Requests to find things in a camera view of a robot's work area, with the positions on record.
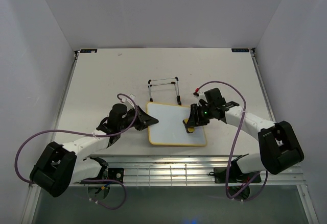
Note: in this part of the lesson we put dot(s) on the left blue table label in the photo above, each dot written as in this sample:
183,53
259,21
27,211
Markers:
88,51

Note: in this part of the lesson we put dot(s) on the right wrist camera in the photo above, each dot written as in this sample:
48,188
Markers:
199,96

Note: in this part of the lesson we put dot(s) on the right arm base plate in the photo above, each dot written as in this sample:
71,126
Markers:
219,175

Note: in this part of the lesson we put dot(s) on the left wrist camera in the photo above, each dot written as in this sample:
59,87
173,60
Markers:
127,99

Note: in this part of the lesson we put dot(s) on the blue table label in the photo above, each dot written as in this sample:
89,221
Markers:
240,50
88,51

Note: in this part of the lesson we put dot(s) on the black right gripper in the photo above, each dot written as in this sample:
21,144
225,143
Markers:
194,119

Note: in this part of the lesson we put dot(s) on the aluminium table frame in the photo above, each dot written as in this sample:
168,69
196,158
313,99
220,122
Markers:
176,172

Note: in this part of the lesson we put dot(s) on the yellow black whiteboard eraser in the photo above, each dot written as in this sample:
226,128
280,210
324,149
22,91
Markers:
188,130

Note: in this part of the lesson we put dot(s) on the right blue table label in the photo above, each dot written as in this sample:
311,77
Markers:
240,50

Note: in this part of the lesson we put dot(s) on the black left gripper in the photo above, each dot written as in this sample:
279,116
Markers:
144,120

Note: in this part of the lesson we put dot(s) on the yellow framed whiteboard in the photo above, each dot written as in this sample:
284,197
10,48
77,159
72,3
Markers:
170,130

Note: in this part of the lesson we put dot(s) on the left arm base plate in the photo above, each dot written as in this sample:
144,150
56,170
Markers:
106,176

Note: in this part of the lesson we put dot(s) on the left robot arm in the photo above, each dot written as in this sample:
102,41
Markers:
62,164

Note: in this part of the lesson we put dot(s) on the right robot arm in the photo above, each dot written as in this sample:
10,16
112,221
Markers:
279,148

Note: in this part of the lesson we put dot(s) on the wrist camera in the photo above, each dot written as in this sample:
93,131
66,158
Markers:
199,96
127,99

